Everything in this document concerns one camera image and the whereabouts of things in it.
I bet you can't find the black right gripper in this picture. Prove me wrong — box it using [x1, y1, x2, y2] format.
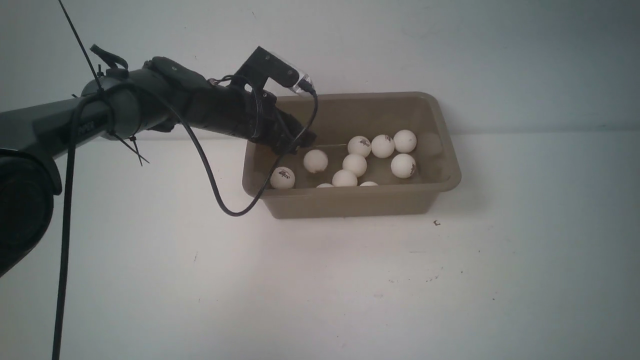
[185, 85, 317, 156]

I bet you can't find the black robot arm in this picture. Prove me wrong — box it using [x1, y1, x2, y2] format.
[0, 47, 317, 274]

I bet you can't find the taupe plastic bin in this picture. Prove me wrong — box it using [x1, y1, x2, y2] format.
[242, 92, 462, 219]

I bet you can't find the black cable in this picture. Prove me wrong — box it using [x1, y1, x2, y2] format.
[52, 75, 320, 360]

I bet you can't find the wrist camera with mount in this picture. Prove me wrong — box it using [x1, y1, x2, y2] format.
[230, 46, 317, 95]

